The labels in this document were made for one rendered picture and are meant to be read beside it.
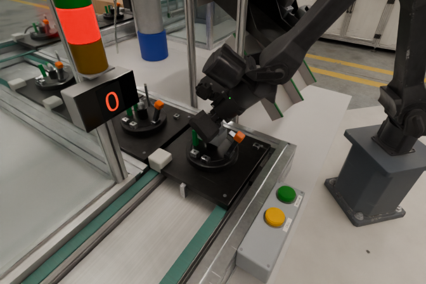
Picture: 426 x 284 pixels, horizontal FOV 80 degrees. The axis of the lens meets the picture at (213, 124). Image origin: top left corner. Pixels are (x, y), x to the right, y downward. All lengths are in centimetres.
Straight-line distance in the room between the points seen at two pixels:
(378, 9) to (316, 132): 366
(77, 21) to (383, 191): 68
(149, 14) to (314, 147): 103
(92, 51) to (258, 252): 46
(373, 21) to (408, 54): 403
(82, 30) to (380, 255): 75
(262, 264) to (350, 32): 431
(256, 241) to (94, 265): 33
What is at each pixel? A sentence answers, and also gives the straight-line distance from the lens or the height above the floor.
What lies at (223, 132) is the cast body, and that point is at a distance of 62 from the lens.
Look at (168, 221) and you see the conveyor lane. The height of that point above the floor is 92.
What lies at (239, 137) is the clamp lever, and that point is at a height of 107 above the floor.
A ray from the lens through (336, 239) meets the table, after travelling 73.
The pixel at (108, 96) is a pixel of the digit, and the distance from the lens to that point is 49.
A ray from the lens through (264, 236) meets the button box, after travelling 56.
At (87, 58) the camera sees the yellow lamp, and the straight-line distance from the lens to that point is 46.
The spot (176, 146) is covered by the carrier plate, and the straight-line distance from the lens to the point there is 71.
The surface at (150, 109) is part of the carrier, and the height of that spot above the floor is 99.
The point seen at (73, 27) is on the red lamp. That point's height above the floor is 134.
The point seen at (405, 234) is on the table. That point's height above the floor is 86.
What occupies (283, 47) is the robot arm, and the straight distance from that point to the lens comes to 46.
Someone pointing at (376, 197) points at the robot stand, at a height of 96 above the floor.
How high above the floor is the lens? 145
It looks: 37 degrees down
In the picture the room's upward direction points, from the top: straight up
